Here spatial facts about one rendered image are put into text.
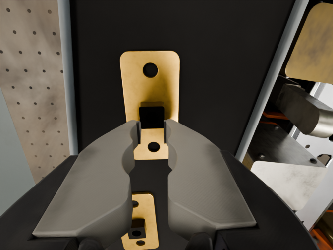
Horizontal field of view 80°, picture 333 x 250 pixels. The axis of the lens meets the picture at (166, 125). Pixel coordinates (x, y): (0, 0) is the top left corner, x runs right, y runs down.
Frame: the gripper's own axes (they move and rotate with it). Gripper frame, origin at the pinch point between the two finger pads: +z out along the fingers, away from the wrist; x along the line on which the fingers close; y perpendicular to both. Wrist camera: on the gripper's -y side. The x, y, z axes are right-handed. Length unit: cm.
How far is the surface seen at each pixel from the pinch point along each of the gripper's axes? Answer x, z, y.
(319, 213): 37, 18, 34
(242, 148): 7.1, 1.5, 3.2
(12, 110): -45, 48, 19
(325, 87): 27.0, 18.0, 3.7
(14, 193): -124, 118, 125
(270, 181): 14.5, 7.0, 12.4
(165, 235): 0.9, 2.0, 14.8
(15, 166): -113, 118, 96
